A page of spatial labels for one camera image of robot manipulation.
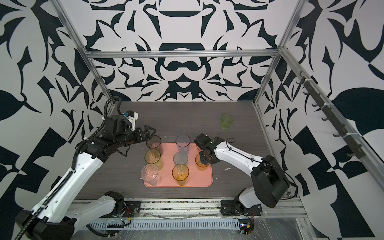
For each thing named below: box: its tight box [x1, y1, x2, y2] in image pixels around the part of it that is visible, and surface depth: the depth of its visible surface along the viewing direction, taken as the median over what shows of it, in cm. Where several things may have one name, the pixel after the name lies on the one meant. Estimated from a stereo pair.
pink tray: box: [145, 142, 213, 188], surface depth 84 cm
